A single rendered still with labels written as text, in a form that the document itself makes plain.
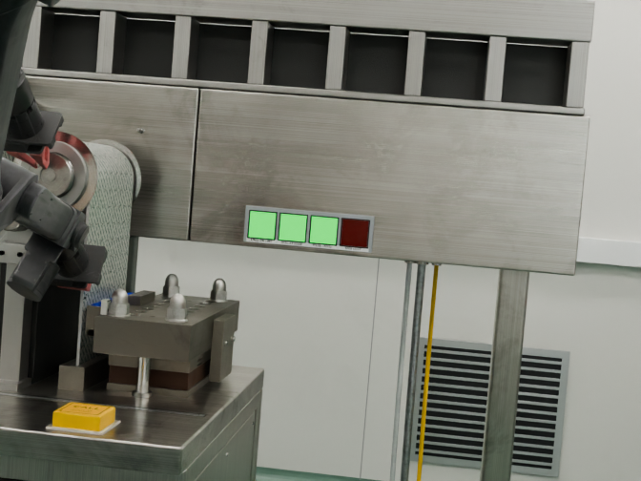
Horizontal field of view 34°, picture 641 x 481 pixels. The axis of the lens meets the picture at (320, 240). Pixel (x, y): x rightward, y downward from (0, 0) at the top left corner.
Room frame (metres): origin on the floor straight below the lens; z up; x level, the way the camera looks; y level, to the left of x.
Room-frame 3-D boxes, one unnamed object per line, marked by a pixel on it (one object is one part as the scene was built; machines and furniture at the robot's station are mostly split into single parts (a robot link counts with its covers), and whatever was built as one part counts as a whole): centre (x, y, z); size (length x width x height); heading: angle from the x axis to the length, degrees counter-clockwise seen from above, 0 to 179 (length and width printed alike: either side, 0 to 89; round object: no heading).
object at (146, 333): (1.86, 0.25, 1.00); 0.40 x 0.16 x 0.06; 174
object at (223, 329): (1.87, 0.16, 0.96); 0.10 x 0.03 x 0.11; 174
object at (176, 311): (1.70, 0.23, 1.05); 0.04 x 0.04 x 0.04
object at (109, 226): (1.84, 0.37, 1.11); 0.23 x 0.01 x 0.18; 174
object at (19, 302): (1.69, 0.49, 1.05); 0.06 x 0.05 x 0.31; 174
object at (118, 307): (1.70, 0.32, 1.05); 0.04 x 0.04 x 0.04
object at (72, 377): (1.84, 0.37, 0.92); 0.28 x 0.04 x 0.04; 174
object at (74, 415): (1.47, 0.32, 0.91); 0.07 x 0.07 x 0.02; 84
